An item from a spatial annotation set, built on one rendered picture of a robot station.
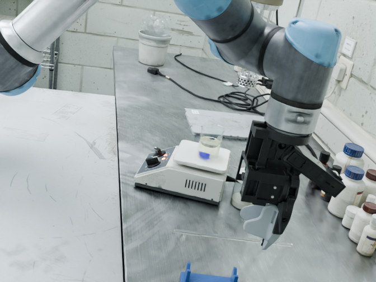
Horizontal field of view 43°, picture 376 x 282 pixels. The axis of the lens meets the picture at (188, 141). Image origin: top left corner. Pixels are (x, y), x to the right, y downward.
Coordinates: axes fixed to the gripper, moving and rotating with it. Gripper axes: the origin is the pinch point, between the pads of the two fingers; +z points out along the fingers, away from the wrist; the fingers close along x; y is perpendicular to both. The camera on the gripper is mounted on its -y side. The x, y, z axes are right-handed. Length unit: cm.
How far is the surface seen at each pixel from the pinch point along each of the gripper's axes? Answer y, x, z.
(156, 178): 18.4, -29.1, 7.1
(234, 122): -6, -78, 9
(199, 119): 6, -76, 9
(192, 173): 10.9, -27.9, 4.0
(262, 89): -21, -116, 8
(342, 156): -26.3, -40.6, -0.1
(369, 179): -31.0, -33.5, 1.9
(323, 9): -33, -105, -27
